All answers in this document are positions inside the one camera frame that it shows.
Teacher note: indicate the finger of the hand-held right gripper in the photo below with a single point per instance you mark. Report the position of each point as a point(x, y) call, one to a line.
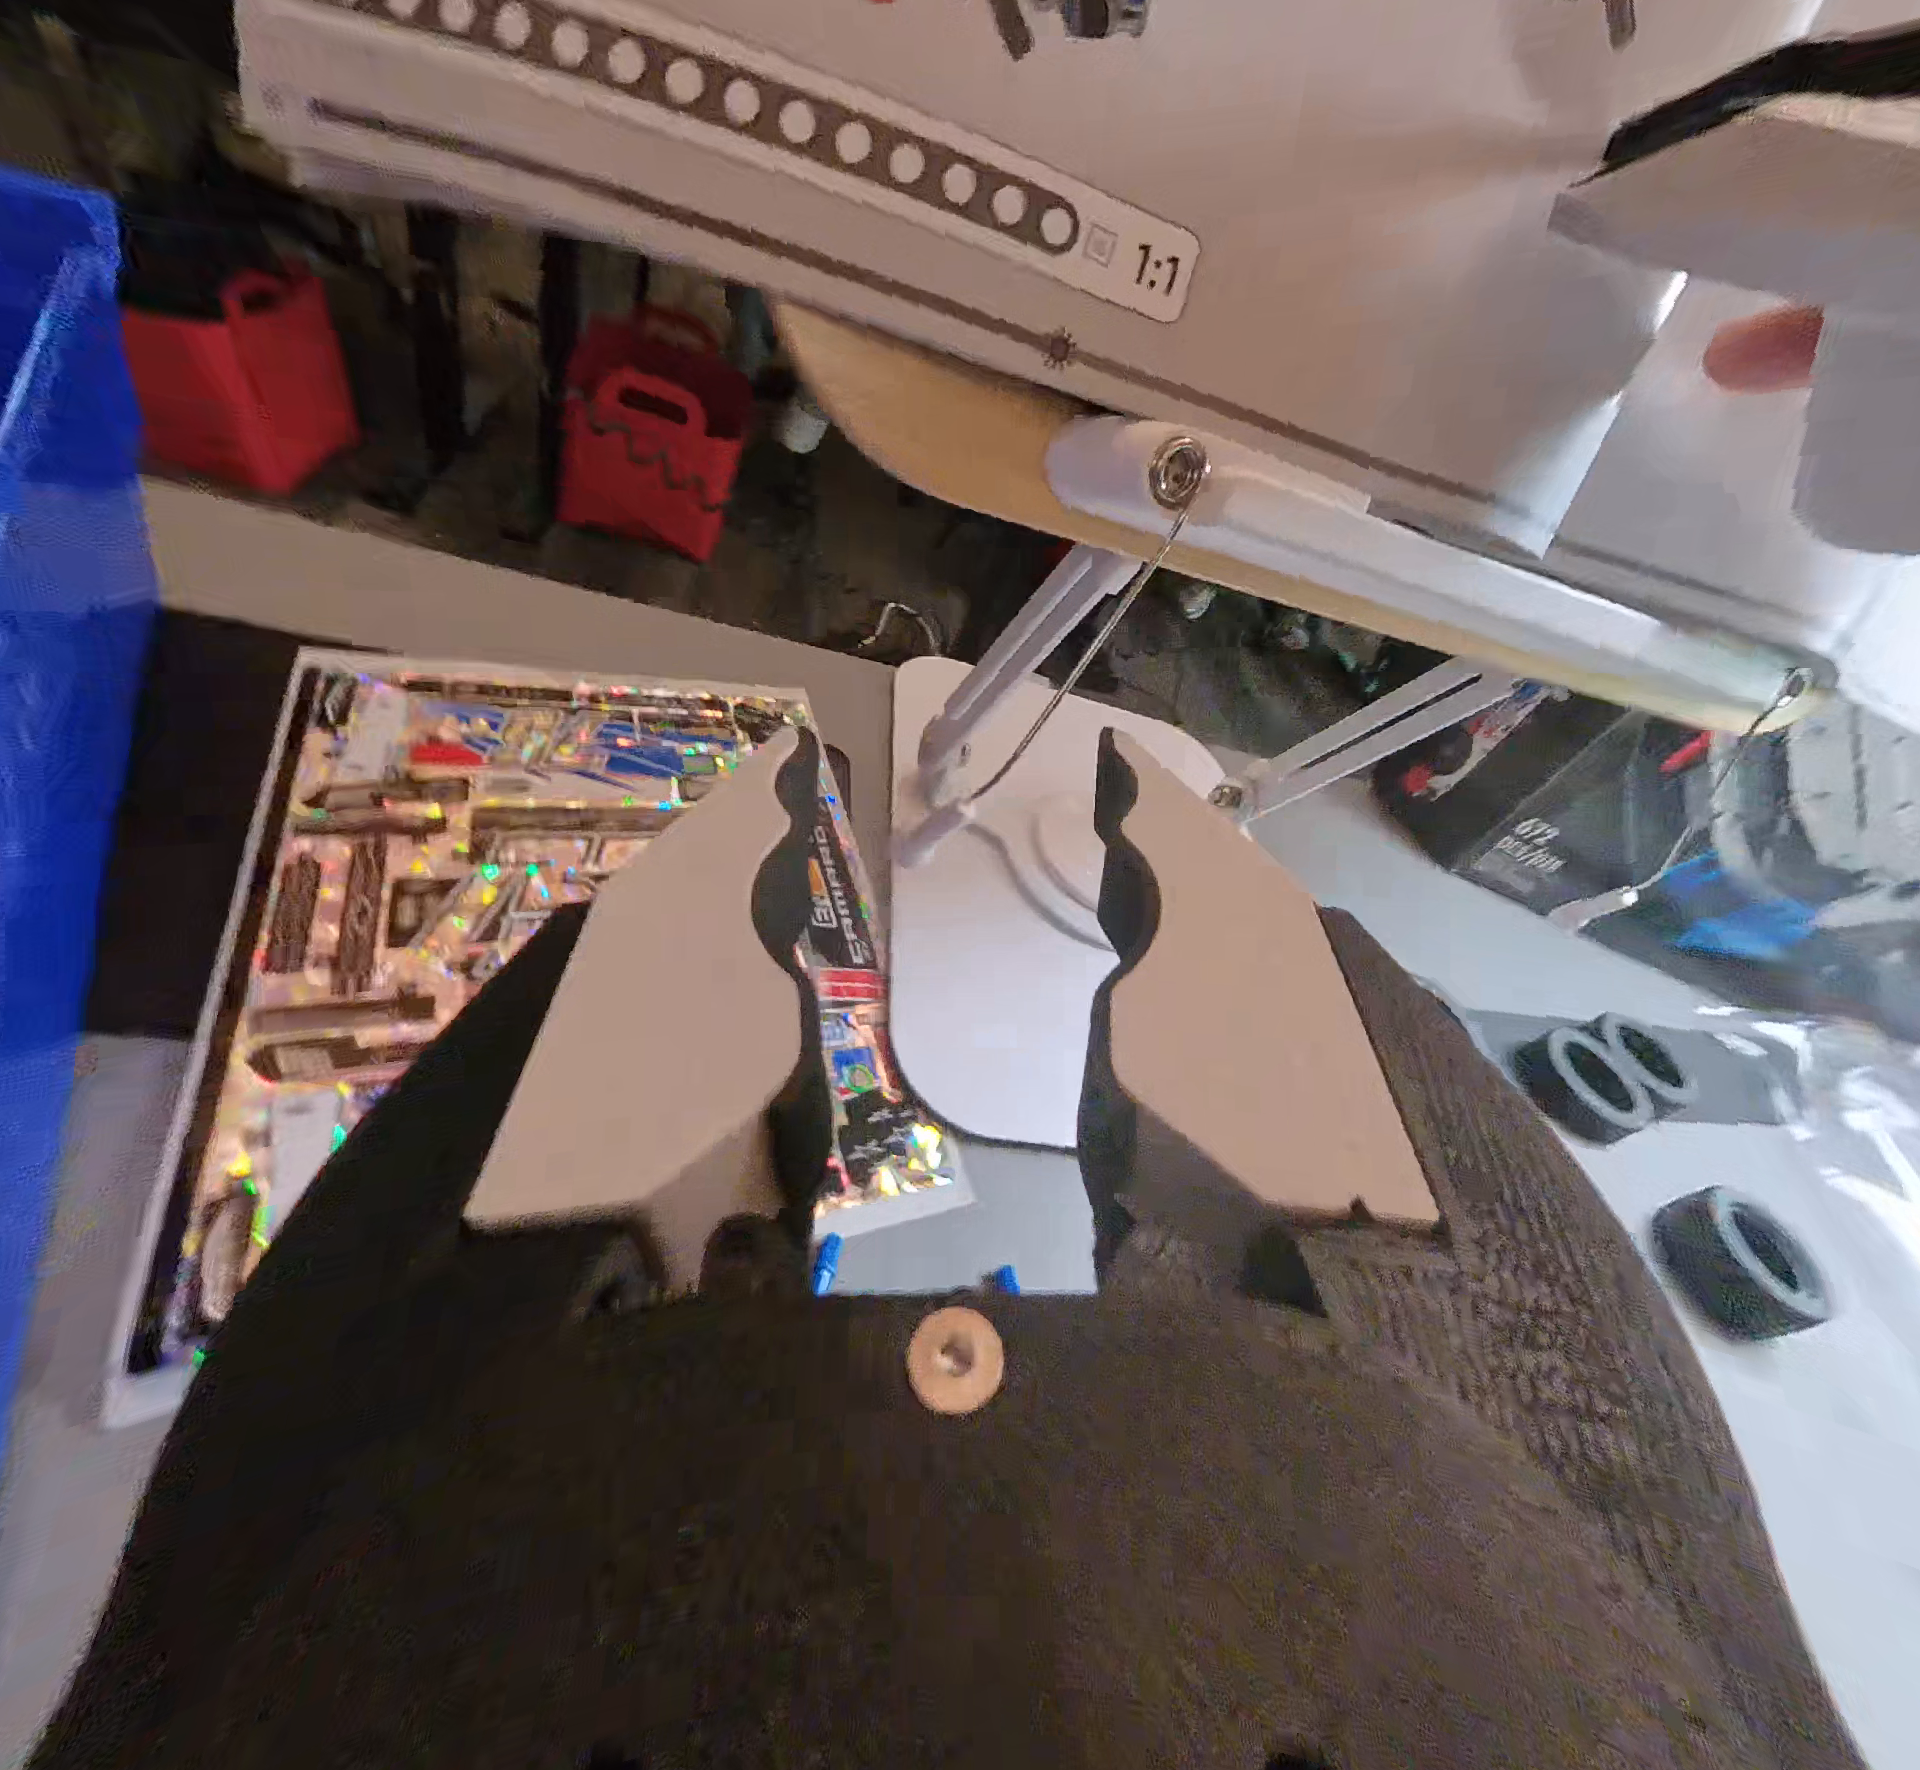
point(1755, 202)
point(1867, 434)

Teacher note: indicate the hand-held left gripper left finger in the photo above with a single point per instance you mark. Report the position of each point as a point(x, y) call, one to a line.
point(645, 1034)

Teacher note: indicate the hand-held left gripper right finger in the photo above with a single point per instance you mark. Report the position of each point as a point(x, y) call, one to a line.
point(1261, 1034)

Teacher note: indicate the lego instruction booklet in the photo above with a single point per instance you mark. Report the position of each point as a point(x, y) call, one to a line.
point(1350, 75)

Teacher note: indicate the black rubber lego tyre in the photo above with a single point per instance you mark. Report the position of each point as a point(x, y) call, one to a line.
point(1662, 1057)
point(1741, 1262)
point(1567, 1087)

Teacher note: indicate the black lego set box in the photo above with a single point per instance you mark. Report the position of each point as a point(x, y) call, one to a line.
point(1529, 824)

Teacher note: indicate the white book stand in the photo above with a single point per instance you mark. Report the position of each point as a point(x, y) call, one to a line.
point(990, 990)

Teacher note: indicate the holographic sticker sheet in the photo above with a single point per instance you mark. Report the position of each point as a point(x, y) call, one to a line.
point(451, 824)

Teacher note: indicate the red felt bag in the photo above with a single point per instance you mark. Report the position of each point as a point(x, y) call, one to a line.
point(652, 450)
point(241, 376)

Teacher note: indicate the clear plastic bag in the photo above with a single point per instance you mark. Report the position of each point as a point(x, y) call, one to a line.
point(1844, 1064)

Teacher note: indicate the blue plastic bin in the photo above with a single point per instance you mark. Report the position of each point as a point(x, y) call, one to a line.
point(75, 599)

